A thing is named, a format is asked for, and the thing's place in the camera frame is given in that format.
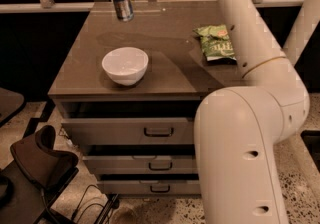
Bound blue silver redbull can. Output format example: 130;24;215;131
113;0;134;21

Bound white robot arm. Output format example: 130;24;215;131
194;0;310;224

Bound white bowl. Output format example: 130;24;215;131
102;47;149;86

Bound green chip bag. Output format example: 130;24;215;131
194;25;236;61

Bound grey drawer cabinet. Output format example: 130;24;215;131
49;1;243;197

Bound top grey drawer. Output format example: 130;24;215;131
62;118;193;145

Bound grey drawer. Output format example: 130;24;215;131
83;155;197;175
62;118;193;145
97;180;201;196

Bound white pole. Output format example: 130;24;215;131
283;0;320;65

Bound dark side table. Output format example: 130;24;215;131
0;88;25;127

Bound middle grey drawer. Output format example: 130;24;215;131
83;155;197;175

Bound bottom grey drawer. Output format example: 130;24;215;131
97;180;201;196

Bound dark brown chair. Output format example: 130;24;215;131
0;125;78;224

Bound black floor cable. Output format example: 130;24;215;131
71;183;111;222

